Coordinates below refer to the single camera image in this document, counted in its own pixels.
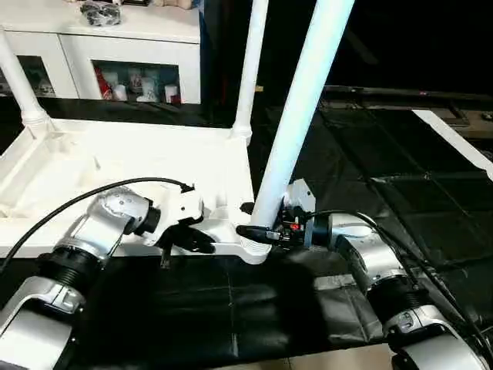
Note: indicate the white plastic table top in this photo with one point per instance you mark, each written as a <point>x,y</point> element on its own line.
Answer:
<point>139,154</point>

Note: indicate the white plastic table leg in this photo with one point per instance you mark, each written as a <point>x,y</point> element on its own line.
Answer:
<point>250,69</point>
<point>304,116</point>
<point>21,85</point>

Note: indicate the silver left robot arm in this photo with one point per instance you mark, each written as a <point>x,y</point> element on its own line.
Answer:
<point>77,254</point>

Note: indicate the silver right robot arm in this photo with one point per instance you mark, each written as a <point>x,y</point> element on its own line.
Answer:
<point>377,270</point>

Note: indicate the black mat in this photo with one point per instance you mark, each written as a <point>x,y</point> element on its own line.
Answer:
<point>385,177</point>

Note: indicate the black flat monitor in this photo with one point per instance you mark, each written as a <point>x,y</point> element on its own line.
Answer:
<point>416,95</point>

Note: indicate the white flat strip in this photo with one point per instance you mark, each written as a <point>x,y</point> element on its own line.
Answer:
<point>454,139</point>

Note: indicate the white glass-door cabinet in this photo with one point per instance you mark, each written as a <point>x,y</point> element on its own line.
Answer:
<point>115,54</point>

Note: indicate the black cabinet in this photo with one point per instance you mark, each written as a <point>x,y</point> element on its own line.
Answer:
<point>416,38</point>

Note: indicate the grey object on cabinet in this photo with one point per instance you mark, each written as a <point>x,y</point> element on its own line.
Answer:
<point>100,11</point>

